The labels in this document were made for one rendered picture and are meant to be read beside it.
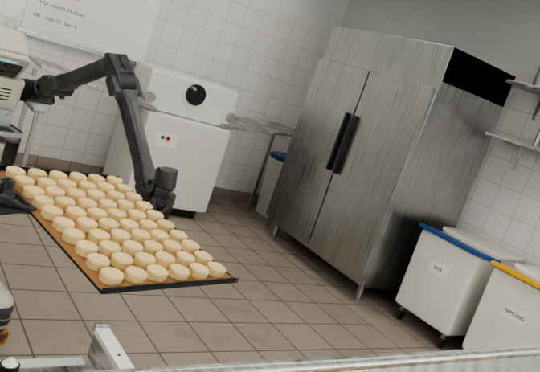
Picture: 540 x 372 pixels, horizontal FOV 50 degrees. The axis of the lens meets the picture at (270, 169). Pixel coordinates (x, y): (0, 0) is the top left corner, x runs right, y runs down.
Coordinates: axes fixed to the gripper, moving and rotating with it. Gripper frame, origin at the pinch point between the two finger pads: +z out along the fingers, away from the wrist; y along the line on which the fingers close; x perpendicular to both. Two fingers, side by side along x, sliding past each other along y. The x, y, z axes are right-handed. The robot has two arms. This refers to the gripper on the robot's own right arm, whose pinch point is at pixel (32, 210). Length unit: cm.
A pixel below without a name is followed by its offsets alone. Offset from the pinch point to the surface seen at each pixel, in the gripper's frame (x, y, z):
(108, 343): -36.3, -4.8, 30.0
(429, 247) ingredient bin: 265, -40, 208
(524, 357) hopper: -92, 41, 67
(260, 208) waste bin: 462, -110, 103
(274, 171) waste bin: 460, -67, 102
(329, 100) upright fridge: 370, 28, 115
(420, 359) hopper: -100, 41, 55
